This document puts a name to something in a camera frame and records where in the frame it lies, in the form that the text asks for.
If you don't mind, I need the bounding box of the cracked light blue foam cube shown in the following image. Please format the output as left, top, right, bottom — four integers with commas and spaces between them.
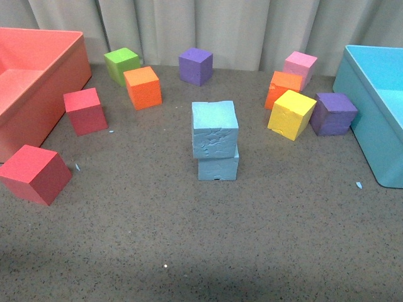
191, 100, 239, 159

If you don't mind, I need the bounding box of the smooth light blue foam cube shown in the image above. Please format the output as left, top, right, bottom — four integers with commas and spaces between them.
198, 146, 239, 181

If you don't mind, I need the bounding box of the purple foam cube rear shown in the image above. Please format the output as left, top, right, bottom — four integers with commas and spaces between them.
178, 48, 213, 86

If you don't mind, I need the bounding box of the purple foam cube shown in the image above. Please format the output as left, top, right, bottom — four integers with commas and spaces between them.
178, 48, 213, 86
309, 92, 358, 136

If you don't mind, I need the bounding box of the orange foam cube left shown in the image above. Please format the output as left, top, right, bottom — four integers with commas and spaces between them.
123, 66, 162, 111

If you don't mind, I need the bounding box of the orange foam cube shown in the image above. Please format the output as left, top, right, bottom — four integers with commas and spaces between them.
123, 66, 162, 111
264, 70, 303, 109

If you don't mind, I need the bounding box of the yellow foam cube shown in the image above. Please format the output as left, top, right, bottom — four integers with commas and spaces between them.
267, 90, 317, 141

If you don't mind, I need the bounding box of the orange foam cube right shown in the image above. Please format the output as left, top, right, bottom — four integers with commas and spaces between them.
264, 70, 303, 109

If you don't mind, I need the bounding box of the green foam cube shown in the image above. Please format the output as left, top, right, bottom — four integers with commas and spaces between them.
104, 47, 140, 86

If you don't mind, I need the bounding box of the dark red foam cube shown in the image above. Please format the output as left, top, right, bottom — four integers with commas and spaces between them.
63, 87, 108, 136

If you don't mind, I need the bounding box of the grey curtain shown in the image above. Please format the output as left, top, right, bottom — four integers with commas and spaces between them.
1, 0, 402, 76

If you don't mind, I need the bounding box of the pink foam cube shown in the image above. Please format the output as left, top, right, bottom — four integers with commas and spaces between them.
282, 51, 317, 91

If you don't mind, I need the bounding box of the purple foam cube right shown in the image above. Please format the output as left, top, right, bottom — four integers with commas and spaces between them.
309, 92, 358, 136

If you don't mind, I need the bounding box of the red foam cube front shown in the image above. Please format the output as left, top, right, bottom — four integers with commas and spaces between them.
1, 145, 72, 206

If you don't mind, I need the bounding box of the pink plastic bin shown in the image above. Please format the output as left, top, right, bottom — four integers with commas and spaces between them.
1, 28, 91, 162

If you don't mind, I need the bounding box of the light blue plastic bin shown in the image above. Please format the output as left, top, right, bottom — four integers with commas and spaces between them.
333, 45, 402, 188

